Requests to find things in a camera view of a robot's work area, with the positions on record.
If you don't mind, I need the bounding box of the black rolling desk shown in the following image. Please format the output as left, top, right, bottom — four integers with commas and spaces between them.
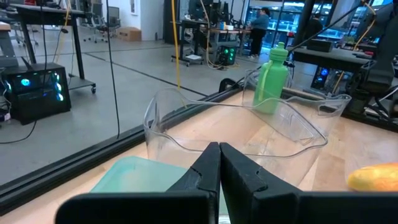
11, 2, 96, 94

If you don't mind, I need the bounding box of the black box on desk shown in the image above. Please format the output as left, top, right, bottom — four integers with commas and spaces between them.
306, 39, 334, 53

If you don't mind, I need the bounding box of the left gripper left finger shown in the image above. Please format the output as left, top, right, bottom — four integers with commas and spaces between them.
55, 141, 221, 224

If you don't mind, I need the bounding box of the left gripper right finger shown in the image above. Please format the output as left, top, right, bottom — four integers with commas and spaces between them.
219, 142, 398, 224

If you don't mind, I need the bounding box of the yellow toy mango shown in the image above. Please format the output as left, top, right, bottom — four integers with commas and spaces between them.
347, 162, 398, 192

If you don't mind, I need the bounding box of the black RGB computer tower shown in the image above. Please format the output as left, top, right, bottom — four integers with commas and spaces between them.
1, 63, 72, 126

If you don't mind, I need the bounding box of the yellow hanging cable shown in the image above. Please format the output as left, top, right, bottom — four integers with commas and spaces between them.
170, 0, 182, 91

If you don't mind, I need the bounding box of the green-lit computer tower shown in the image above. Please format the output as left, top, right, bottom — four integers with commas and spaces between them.
217, 45, 239, 66

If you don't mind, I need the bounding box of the blue-lit computer tower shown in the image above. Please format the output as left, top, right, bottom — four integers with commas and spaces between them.
310, 65, 332, 91

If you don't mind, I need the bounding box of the grey office chair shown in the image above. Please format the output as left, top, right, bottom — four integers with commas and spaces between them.
83, 2, 122, 43

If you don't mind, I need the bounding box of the person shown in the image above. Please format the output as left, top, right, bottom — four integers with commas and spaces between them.
248, 6, 271, 59

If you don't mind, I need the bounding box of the clear plastic bin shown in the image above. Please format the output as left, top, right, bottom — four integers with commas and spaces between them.
242, 68, 353, 138
142, 88, 329, 187

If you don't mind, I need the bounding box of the wooden top desk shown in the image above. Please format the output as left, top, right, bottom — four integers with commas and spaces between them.
170, 18, 252, 68

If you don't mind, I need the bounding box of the teal translucent plastic tray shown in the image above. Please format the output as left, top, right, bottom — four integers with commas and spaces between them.
90, 155, 189, 193

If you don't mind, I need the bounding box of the black aluminium table frame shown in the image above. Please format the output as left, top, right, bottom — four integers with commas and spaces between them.
0, 77, 398, 216

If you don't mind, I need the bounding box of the dark work desk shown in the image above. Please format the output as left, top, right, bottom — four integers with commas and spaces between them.
292, 46, 373, 73

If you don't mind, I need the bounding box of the green plastic bottle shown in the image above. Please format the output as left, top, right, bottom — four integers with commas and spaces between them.
252, 42, 290, 114

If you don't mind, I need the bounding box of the cardboard box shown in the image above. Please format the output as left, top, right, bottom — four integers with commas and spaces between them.
117, 26, 142, 42

